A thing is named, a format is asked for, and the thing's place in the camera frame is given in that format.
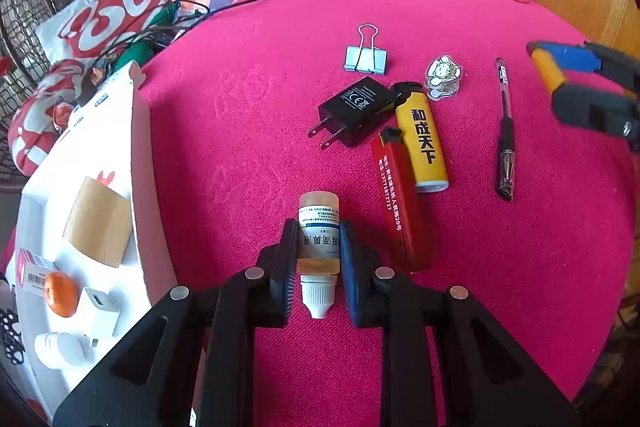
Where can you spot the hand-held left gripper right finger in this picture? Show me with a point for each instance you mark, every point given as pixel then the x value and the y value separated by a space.
pixel 350 287

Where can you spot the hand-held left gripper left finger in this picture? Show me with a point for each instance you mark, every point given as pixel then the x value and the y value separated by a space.
pixel 282 287

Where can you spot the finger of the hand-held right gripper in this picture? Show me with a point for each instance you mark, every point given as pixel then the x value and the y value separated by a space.
pixel 600 112
pixel 575 56

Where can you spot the yellow lighter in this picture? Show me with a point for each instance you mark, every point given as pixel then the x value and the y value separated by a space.
pixel 422 142
pixel 547 72

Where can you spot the small dropper bottle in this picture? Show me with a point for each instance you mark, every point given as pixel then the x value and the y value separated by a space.
pixel 317 217

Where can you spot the red lighter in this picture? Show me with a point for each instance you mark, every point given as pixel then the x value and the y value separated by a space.
pixel 400 207

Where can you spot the black gel pen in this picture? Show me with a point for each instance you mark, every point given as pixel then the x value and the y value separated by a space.
pixel 506 132

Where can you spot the black plug charger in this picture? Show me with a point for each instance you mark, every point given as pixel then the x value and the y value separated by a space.
pixel 355 107

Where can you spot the light blue binder clip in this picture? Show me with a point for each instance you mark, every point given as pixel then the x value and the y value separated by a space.
pixel 365 59

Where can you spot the white cardboard tray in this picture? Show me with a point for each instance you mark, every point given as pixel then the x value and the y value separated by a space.
pixel 45 202

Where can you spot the magenta tablecloth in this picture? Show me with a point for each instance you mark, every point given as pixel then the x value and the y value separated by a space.
pixel 250 132

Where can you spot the white cube charger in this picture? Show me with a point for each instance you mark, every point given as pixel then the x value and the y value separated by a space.
pixel 97 312

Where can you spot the brown cardboard piece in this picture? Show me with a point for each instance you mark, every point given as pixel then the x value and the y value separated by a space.
pixel 100 222

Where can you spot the small tangerine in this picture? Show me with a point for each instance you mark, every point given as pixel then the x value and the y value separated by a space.
pixel 61 294

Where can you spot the small white bottle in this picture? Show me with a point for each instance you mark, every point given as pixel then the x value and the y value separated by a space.
pixel 60 349

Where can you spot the small pink box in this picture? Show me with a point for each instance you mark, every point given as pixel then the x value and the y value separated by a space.
pixel 32 269

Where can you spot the green cloth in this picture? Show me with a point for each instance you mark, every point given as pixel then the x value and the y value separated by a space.
pixel 135 52

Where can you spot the round red white cushion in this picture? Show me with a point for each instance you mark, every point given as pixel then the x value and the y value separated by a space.
pixel 35 127

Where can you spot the square red white cushion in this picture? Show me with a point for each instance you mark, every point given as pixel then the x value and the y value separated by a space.
pixel 115 12

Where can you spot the white pillow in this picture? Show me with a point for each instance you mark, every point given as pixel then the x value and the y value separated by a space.
pixel 55 24

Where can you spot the wicker hanging chair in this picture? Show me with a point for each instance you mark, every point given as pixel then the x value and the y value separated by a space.
pixel 20 7

